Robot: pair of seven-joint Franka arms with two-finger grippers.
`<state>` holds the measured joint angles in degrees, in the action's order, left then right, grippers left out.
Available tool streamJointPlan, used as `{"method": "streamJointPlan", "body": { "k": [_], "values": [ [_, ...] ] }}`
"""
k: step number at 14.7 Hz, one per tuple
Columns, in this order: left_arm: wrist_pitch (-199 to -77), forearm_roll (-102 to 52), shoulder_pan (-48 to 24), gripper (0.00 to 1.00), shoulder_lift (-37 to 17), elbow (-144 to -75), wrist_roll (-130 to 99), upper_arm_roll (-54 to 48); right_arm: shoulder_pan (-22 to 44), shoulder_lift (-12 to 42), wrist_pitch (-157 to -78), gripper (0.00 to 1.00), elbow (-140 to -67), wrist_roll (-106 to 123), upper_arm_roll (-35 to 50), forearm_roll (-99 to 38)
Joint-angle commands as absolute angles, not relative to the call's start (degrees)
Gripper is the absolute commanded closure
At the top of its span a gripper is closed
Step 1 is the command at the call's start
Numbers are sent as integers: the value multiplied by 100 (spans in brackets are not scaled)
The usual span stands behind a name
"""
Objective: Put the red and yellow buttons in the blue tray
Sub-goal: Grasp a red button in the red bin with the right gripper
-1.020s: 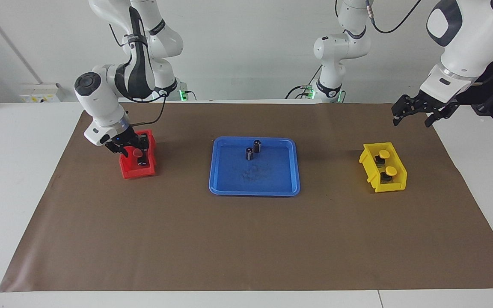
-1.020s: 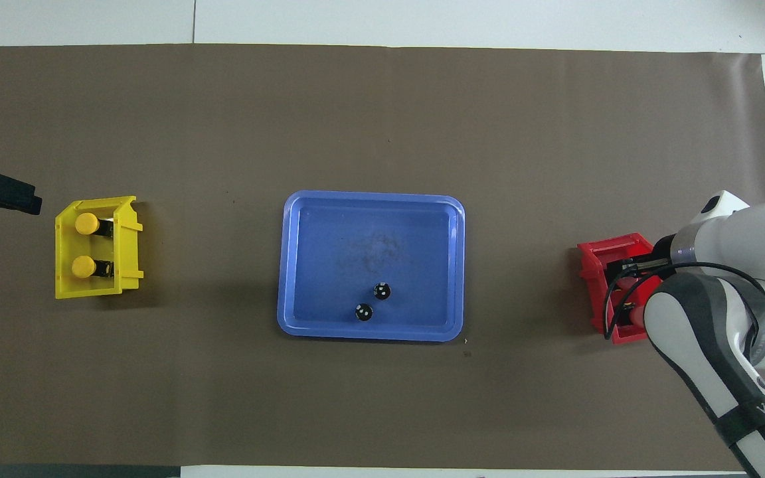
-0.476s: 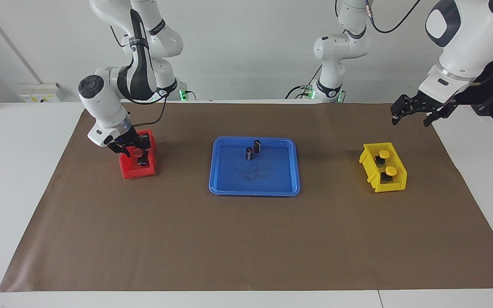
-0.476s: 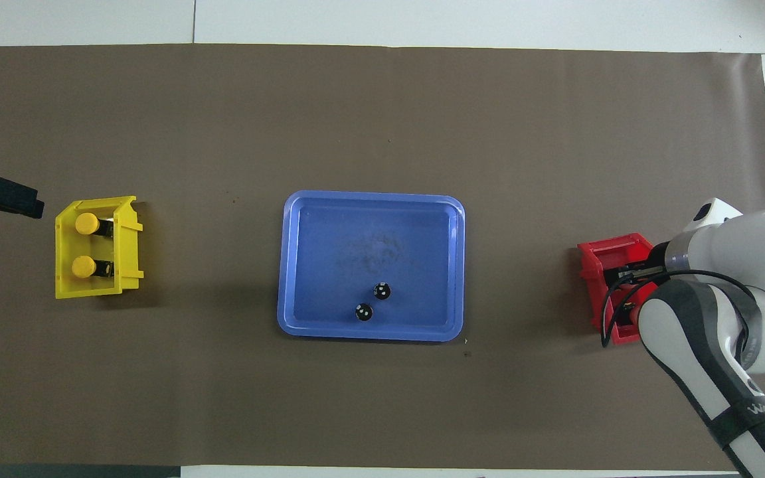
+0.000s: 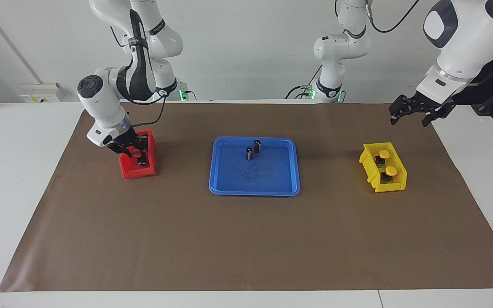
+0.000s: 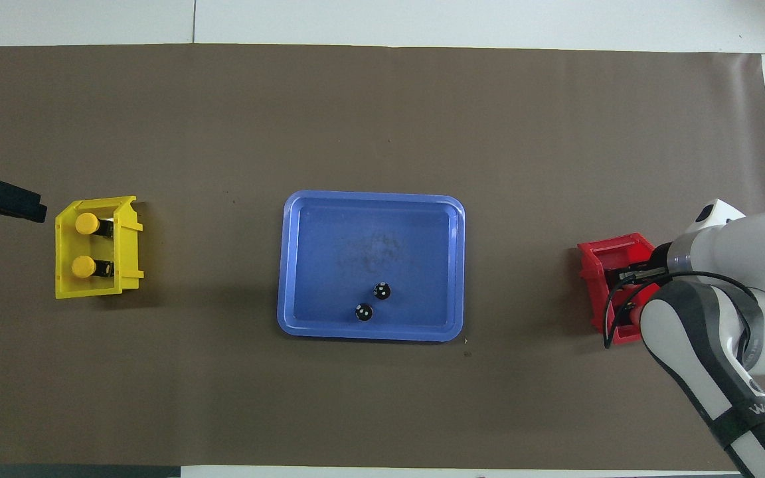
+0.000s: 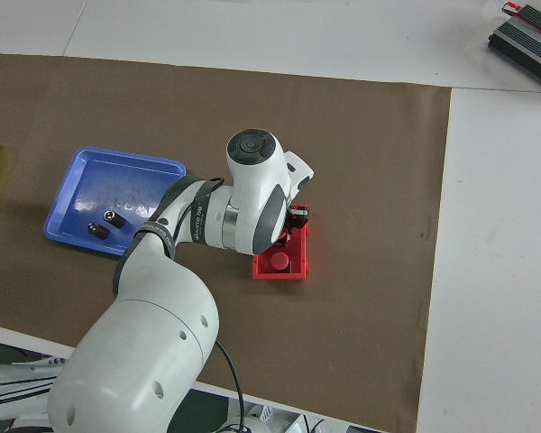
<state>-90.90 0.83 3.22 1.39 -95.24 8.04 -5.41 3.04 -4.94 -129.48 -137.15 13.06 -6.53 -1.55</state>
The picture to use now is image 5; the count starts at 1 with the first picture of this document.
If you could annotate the brown paper mat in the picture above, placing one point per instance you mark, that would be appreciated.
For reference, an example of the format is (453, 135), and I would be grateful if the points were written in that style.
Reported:
(246, 239)

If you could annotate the yellow plastic bin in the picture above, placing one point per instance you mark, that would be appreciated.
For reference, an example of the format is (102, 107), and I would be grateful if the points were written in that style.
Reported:
(370, 167)

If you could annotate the blue plastic tray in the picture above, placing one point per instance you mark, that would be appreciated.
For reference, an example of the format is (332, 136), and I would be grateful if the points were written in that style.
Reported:
(272, 179)

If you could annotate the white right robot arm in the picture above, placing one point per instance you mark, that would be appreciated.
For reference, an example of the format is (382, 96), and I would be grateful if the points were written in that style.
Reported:
(101, 96)

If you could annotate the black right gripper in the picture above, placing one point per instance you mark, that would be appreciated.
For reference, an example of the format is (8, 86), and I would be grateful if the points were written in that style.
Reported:
(126, 140)

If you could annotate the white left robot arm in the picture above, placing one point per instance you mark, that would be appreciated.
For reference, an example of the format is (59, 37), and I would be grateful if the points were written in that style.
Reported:
(464, 42)

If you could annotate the red plastic bin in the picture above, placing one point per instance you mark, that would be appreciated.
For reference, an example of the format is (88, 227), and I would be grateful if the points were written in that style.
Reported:
(137, 172)

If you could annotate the red push button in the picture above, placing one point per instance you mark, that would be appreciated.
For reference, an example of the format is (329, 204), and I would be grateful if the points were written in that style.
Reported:
(136, 152)

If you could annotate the yellow push button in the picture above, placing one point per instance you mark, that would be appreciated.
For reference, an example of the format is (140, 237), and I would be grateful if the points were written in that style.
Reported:
(390, 171)
(384, 153)

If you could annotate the white wall outlet box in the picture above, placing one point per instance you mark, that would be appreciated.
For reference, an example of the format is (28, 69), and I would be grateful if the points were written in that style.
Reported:
(39, 92)

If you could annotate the black cylindrical capacitor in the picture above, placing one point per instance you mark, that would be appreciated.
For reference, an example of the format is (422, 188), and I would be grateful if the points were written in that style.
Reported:
(257, 146)
(249, 155)

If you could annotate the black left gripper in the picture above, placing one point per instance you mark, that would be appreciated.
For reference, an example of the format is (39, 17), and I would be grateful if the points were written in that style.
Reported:
(430, 106)

